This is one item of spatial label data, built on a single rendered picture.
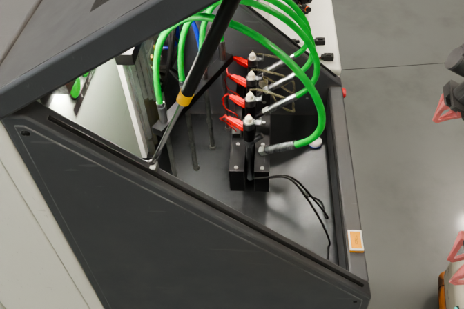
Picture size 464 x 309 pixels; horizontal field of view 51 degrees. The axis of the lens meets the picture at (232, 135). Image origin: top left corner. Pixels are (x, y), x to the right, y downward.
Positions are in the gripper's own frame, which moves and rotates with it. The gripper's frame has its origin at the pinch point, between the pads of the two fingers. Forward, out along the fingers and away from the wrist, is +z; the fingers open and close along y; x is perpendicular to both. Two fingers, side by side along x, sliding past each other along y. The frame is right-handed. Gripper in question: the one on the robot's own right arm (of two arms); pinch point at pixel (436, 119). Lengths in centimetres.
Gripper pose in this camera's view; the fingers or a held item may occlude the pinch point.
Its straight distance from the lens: 135.2
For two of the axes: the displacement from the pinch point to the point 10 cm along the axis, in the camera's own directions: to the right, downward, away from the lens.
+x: 8.9, 4.2, 1.5
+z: -3.9, 5.7, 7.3
